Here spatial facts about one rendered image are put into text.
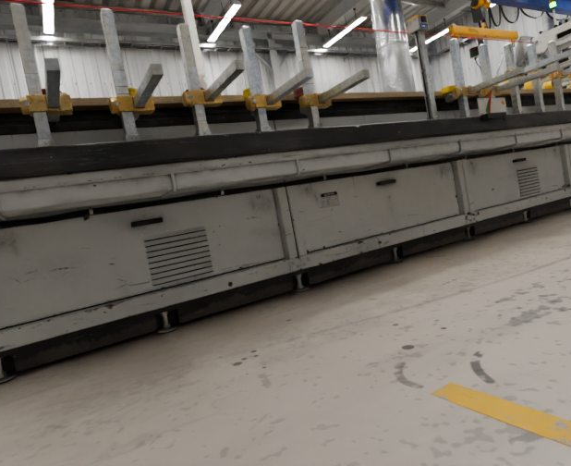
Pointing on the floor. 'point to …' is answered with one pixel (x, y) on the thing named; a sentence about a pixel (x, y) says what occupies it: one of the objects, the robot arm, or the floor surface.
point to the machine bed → (236, 228)
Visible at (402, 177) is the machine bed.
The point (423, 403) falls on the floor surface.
